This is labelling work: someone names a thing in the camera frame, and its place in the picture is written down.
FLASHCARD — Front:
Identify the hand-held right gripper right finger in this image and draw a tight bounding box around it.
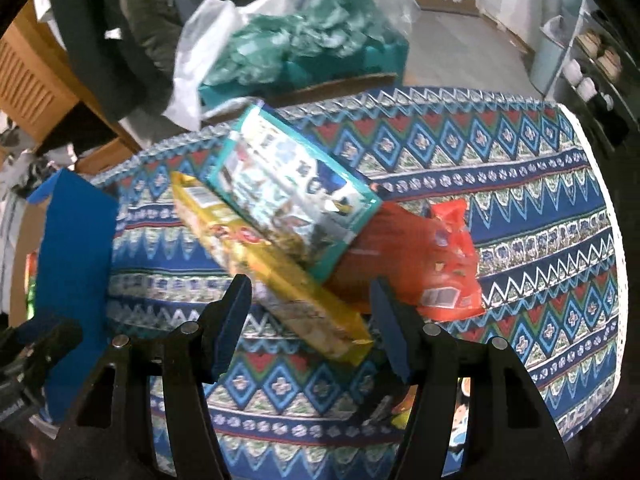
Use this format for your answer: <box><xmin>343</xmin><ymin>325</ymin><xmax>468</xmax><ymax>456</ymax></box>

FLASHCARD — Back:
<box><xmin>370</xmin><ymin>276</ymin><xmax>573</xmax><ymax>480</ymax></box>

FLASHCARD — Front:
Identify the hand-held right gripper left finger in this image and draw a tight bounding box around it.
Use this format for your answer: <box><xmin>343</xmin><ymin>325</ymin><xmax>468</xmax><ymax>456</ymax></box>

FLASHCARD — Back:
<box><xmin>52</xmin><ymin>274</ymin><xmax>253</xmax><ymax>480</ymax></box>

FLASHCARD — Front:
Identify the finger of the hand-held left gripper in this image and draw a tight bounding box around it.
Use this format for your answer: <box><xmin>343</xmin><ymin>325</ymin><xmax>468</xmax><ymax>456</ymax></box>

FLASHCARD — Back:
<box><xmin>10</xmin><ymin>311</ymin><xmax>61</xmax><ymax>343</ymax></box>
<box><xmin>0</xmin><ymin>317</ymin><xmax>84</xmax><ymax>376</ymax></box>

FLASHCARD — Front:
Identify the blue cardboard box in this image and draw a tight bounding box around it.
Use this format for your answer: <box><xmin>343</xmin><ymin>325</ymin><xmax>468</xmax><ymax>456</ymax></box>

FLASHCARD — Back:
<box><xmin>10</xmin><ymin>167</ymin><xmax>121</xmax><ymax>423</ymax></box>

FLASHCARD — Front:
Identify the long yellow snack packet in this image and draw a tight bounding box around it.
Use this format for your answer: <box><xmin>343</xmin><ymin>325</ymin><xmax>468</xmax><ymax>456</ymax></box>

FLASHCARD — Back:
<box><xmin>170</xmin><ymin>171</ymin><xmax>373</xmax><ymax>367</ymax></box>

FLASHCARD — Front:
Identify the red-orange snack packet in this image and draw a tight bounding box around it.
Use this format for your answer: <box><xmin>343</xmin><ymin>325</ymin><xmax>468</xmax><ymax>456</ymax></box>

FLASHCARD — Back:
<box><xmin>322</xmin><ymin>199</ymin><xmax>486</xmax><ymax>321</ymax></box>

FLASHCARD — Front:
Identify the black cartoon snack packet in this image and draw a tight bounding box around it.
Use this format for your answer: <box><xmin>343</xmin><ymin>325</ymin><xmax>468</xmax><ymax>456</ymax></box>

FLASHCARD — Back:
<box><xmin>390</xmin><ymin>375</ymin><xmax>473</xmax><ymax>480</ymax></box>

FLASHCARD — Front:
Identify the teal snack packet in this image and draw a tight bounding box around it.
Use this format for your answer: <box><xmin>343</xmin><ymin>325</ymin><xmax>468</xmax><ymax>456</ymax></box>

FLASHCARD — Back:
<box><xmin>207</xmin><ymin>101</ymin><xmax>383</xmax><ymax>281</ymax></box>

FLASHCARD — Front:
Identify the pile of grey clothes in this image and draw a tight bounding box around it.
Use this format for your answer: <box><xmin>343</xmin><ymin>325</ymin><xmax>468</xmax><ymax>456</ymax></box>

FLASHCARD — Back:
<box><xmin>0</xmin><ymin>115</ymin><xmax>56</xmax><ymax>196</ymax></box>

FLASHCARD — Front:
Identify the blue patterned tablecloth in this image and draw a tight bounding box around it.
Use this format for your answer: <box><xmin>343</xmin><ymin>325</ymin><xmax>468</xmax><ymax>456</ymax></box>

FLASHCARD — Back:
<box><xmin>37</xmin><ymin>87</ymin><xmax>628</xmax><ymax>480</ymax></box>

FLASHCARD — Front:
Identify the wooden wardrobe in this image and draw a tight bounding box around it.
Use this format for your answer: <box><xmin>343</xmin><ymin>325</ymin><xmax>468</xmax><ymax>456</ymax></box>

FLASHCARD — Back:
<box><xmin>0</xmin><ymin>0</ymin><xmax>141</xmax><ymax>176</ymax></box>

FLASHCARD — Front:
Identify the louvered wooden wardrobe door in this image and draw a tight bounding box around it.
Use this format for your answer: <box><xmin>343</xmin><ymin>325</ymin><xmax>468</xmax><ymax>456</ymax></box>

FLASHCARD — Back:
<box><xmin>0</xmin><ymin>25</ymin><xmax>63</xmax><ymax>131</ymax></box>

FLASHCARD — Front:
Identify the white plastic bag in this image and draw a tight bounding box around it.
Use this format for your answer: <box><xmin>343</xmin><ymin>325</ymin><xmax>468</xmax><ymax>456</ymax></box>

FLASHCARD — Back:
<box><xmin>162</xmin><ymin>0</ymin><xmax>291</xmax><ymax>131</ymax></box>

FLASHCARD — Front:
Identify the teal storage box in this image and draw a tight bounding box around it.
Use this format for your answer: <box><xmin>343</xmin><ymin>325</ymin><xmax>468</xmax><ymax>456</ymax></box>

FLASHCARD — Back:
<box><xmin>197</xmin><ymin>35</ymin><xmax>408</xmax><ymax>108</ymax></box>

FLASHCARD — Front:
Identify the black coat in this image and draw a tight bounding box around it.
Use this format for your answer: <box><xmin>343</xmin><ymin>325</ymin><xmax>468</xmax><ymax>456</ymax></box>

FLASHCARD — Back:
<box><xmin>47</xmin><ymin>0</ymin><xmax>171</xmax><ymax>121</ymax></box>

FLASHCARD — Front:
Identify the group of shoes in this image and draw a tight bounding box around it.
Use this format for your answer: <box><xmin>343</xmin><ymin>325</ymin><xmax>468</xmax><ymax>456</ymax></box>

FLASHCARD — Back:
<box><xmin>565</xmin><ymin>10</ymin><xmax>640</xmax><ymax>131</ymax></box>

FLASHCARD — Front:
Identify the light blue bin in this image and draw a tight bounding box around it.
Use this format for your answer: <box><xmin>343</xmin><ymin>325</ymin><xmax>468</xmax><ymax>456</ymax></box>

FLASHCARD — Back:
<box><xmin>530</xmin><ymin>15</ymin><xmax>571</xmax><ymax>98</ymax></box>

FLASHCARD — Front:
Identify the olive jacket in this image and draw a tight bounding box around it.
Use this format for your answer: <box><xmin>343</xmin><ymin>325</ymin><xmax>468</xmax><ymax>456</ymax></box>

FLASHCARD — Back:
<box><xmin>107</xmin><ymin>0</ymin><xmax>183</xmax><ymax>81</ymax></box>

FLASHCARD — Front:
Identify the shoe rack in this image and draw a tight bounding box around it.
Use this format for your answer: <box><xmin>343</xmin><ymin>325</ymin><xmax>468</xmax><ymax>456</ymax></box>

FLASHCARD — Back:
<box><xmin>545</xmin><ymin>0</ymin><xmax>640</xmax><ymax>146</ymax></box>

